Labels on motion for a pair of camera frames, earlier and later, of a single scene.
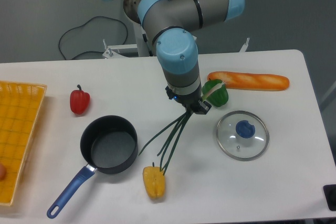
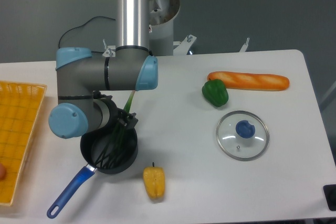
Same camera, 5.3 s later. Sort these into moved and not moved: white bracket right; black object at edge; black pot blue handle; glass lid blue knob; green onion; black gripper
Moved: green onion; black gripper
Not moved: black pot blue handle; black object at edge; glass lid blue knob; white bracket right
